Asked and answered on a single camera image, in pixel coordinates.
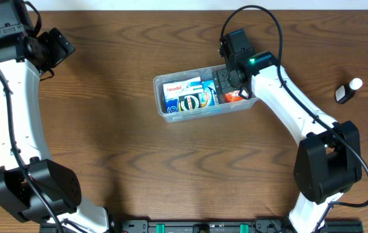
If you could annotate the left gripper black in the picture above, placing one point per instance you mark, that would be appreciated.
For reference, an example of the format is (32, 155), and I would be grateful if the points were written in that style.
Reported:
(54, 56)

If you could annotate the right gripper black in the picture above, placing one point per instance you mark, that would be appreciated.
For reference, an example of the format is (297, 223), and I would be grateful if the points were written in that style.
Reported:
(221, 77)

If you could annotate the red Panadol box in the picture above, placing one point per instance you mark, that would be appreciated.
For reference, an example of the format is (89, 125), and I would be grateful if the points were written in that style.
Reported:
(235, 96)

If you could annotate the blue Kool Fever box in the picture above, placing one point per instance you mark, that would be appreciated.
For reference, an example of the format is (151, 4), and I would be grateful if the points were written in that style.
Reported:
(208, 97)

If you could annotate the green round-logo box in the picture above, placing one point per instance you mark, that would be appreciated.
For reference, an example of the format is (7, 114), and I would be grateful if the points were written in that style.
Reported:
(189, 102)

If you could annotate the clear plastic container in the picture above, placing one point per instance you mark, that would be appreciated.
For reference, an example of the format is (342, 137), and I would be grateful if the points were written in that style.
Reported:
(205, 74)

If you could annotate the white blue Panadol box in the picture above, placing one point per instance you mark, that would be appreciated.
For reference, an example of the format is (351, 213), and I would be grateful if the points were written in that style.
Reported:
(175, 90)

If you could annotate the dark syrup bottle white cap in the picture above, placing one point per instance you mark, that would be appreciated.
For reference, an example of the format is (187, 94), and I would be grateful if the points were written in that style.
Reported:
(345, 92)

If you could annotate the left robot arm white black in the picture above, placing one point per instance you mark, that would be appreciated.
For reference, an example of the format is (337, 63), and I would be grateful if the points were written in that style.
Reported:
(32, 186)

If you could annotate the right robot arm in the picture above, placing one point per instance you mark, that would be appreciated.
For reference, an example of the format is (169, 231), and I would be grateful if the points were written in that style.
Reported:
(328, 159)

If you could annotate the black mounting rail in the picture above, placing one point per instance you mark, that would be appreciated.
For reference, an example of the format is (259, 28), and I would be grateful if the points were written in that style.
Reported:
(259, 225)

